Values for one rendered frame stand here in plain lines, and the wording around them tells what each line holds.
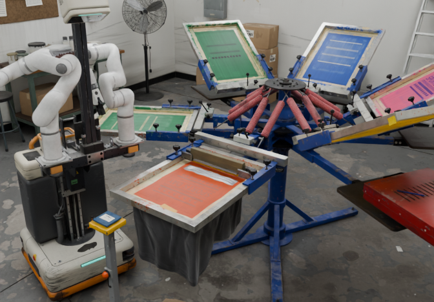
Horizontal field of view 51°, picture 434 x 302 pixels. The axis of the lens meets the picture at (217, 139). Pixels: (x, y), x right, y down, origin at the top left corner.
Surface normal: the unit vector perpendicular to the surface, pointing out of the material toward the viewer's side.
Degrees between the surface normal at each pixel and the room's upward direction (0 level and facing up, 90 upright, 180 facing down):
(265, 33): 89
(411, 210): 0
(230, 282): 0
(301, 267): 0
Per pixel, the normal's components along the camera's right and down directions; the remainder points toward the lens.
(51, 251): 0.01, -0.92
